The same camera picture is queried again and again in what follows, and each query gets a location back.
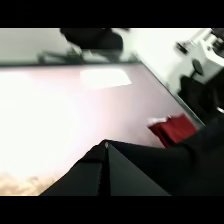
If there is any black office chair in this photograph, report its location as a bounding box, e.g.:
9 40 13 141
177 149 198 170
177 58 222 117
37 28 140 65

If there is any black garment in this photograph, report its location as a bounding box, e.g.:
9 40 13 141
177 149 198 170
107 112 224 197

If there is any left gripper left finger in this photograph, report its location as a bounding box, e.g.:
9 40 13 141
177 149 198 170
39 140 109 197

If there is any red garment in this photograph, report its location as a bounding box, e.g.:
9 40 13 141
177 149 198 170
147 113 199 149

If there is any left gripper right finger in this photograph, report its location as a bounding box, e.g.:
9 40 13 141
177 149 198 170
107 141 172 197

